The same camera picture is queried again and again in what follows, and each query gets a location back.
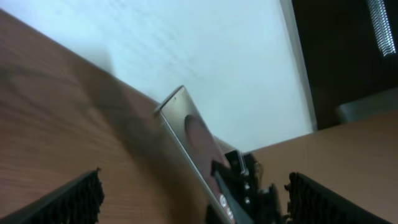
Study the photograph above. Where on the Samsung Galaxy smartphone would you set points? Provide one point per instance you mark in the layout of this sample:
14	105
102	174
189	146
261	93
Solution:
182	121

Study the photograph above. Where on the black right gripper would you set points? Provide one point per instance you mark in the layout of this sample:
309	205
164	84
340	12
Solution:
235	193

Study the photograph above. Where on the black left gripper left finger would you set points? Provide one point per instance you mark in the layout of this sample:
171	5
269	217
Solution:
78	201

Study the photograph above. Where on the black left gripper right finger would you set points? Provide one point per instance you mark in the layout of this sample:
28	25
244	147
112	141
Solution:
312	203

